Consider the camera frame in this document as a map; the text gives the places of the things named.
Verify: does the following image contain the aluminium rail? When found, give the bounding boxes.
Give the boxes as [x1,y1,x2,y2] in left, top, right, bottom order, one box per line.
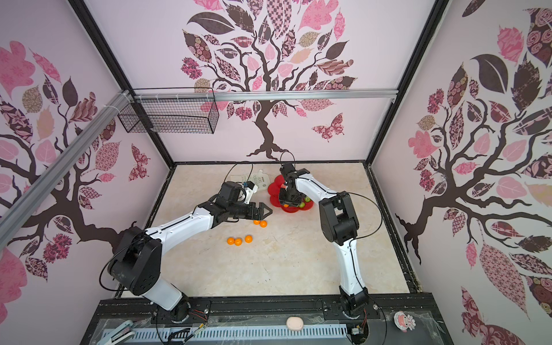
[133,88,398,102]
[1,91,132,248]

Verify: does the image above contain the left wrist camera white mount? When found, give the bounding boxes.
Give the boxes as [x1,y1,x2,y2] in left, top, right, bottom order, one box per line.
[243,181,258,204]

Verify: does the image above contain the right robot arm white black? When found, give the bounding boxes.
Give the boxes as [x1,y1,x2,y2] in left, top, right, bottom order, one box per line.
[278,162,369,319]

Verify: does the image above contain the white slotted cable duct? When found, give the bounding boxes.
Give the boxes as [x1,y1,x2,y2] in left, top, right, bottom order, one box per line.
[101,324,349,344]

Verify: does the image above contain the red flower-shaped fruit bowl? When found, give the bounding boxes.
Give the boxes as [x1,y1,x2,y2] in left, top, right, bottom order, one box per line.
[267,175,314,214]

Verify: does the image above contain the aluminium rail back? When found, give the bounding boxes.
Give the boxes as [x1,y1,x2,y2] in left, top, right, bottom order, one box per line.
[133,88,398,102]

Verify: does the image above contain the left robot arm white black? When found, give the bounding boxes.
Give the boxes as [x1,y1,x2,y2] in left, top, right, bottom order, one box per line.
[106,181,273,323]

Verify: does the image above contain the black wire basket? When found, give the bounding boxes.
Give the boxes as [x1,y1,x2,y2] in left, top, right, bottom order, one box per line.
[118,86,219,135]

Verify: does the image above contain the white stapler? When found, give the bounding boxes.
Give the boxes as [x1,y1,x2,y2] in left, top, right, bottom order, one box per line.
[97,320,135,345]

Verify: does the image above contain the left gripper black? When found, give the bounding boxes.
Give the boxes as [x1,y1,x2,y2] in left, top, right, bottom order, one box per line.
[228,201,273,221]

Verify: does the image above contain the aluminium rail left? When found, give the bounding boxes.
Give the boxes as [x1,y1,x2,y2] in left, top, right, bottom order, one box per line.
[1,91,132,248]

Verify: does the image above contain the pink round sticker toy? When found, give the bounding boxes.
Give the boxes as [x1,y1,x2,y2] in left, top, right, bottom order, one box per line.
[393,311,416,333]

